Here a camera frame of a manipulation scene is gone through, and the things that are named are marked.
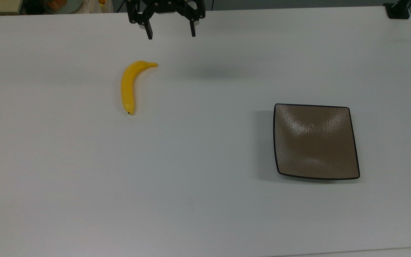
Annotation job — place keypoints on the square brown ceramic plate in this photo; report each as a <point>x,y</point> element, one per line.
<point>316,142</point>

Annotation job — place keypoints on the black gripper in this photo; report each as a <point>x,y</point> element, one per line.
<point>166,5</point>

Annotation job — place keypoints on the orange food item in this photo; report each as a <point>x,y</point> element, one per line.
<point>56,4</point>

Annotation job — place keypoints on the black clamp mount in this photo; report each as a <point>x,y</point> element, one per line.
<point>397,10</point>

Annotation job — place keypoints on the teal round plate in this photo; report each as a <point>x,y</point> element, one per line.
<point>70,6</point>

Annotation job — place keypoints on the white plastic bag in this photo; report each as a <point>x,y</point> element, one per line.
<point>91,6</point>

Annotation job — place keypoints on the yellow banana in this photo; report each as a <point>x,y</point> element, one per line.
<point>127,89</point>

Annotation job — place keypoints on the small yellow object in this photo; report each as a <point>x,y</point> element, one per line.
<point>101,3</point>

